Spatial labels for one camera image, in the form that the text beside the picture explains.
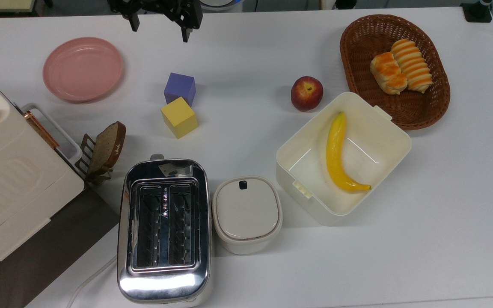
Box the yellow cube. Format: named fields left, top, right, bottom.
left=160, top=96, right=199, bottom=139

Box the chrome toaster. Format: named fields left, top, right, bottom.
left=117, top=154, right=213, bottom=306

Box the pink plate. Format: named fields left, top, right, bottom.
left=42, top=37, right=124, bottom=103

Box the white plastic tray frame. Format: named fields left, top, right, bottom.
left=21, top=103, right=83, bottom=165

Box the white lidded jar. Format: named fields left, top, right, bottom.
left=211, top=176, right=284, bottom=255

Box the long striped bread roll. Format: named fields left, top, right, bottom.
left=390, top=38, right=434, bottom=94

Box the copper oven handle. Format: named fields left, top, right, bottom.
left=24, top=110, right=60, bottom=149

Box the brown bread slice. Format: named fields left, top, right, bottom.
left=87, top=121, right=127, bottom=175

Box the black table clamp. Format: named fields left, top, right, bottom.
left=460, top=0, right=493, bottom=23

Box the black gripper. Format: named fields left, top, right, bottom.
left=107, top=0, right=204, bottom=43

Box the yellow banana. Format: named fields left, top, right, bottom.
left=326, top=111, right=372, bottom=192

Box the purple cube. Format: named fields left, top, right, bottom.
left=163, top=72, right=196, bottom=107

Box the brass toast rack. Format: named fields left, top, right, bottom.
left=75, top=133, right=114, bottom=185

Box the cream oven appliance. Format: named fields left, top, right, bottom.
left=0, top=63, right=85, bottom=281

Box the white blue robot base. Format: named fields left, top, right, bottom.
left=199, top=0, right=244, bottom=12

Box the white toaster cable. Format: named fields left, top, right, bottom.
left=66, top=255, right=118, bottom=308

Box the yellow side table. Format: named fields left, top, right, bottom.
left=0, top=0, right=36, bottom=13

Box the round golden bread roll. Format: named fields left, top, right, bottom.
left=370, top=51, right=409, bottom=95

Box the cream plastic box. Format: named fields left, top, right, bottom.
left=275, top=91, right=413, bottom=226

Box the red apple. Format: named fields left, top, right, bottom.
left=290, top=76, right=324, bottom=113

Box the brown wicker basket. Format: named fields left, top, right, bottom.
left=339, top=14, right=451, bottom=131

